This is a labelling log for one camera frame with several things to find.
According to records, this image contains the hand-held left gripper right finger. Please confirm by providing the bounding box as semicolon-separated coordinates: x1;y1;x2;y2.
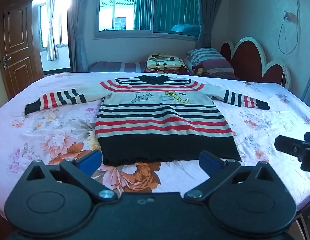
184;150;286;202

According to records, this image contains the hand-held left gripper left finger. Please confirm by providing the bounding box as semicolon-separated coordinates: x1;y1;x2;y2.
20;149;118;204

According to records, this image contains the striped knit sweater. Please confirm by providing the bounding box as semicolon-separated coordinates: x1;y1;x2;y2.
25;74;271;167

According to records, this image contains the floral bed sheet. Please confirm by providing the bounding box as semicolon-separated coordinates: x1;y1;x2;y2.
0;71;310;215

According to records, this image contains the grey appliance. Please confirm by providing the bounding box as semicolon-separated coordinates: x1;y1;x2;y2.
294;206;310;240

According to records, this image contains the red white scalloped headboard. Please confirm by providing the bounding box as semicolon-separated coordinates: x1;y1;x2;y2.
220;37;292;89

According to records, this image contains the striped blue bedsheet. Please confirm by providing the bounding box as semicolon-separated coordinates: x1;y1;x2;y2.
88;61;148;73

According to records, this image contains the striped pillow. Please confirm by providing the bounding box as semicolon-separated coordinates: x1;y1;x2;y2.
184;47;236;77

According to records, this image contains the folded printed blanket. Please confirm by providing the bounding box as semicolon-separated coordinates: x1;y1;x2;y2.
144;52;193;75

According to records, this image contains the grey curtain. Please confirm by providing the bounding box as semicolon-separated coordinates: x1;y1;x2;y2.
67;0;90;73
196;0;227;49

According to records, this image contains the brown wooden door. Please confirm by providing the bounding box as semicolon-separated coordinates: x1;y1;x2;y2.
0;0;44;100

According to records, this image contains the white curtain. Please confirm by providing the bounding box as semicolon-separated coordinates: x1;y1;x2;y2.
45;0;59;61

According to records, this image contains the sliding glass window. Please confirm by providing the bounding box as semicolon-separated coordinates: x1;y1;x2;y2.
92;0;203;40

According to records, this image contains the teal curtain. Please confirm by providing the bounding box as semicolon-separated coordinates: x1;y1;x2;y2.
133;0;201;32

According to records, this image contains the metal door handle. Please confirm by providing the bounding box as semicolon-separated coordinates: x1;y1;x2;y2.
1;56;12;70

